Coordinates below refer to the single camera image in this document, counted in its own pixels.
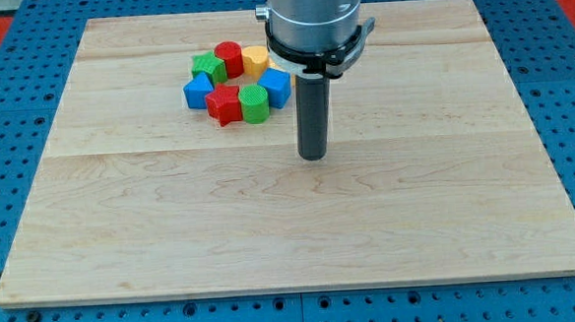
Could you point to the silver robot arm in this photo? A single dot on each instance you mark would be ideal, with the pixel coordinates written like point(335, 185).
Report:
point(310, 25)

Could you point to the green cylinder block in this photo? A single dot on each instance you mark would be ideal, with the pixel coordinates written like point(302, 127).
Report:
point(254, 104)

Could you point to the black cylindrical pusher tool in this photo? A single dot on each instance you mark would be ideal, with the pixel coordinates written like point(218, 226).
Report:
point(312, 116)

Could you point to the blue cube block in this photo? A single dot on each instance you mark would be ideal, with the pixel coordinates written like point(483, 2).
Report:
point(278, 85)

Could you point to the red star block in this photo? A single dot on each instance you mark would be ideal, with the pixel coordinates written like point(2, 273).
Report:
point(223, 104)

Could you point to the yellow heart block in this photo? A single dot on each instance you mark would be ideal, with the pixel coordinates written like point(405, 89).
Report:
point(255, 60)

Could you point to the blue triangle block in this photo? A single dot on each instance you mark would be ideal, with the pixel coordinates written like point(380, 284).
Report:
point(196, 90)

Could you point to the green star block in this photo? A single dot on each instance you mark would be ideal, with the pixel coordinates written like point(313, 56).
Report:
point(211, 65)

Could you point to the red cylinder block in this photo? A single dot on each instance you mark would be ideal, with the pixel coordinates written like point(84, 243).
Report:
point(230, 52)

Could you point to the wooden board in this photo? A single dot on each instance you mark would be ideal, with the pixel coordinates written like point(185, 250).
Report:
point(435, 174)

